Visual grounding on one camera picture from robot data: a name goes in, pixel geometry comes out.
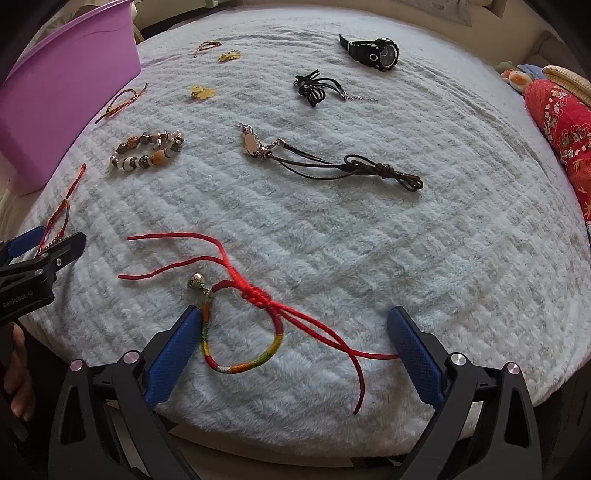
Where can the small plush toys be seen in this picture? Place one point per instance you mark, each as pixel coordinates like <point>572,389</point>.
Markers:
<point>520,76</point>

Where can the black wrist watch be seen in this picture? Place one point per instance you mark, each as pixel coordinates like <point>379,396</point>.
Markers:
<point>381,54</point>

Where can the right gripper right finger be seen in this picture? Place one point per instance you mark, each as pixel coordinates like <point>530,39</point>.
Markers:
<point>484,424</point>

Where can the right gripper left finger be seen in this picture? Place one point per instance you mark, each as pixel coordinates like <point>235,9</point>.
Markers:
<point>105,424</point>

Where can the light blue quilted blanket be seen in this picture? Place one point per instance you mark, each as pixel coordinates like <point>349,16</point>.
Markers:
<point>342,191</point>

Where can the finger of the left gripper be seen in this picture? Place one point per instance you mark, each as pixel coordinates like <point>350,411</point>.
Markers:
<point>21,244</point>
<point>47,264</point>

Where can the yellow flower charm near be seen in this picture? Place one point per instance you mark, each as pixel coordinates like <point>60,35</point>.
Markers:
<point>201,93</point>

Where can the purple plastic tub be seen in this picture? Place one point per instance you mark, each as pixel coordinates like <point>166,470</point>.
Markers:
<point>56,89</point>

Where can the yellow pillow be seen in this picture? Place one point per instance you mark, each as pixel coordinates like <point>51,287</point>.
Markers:
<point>567,78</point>

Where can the red floral quilt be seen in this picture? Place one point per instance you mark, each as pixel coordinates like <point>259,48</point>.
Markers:
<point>565,122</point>

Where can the grey patterned window cloth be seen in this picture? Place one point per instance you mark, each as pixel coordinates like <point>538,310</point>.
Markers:
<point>456,11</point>

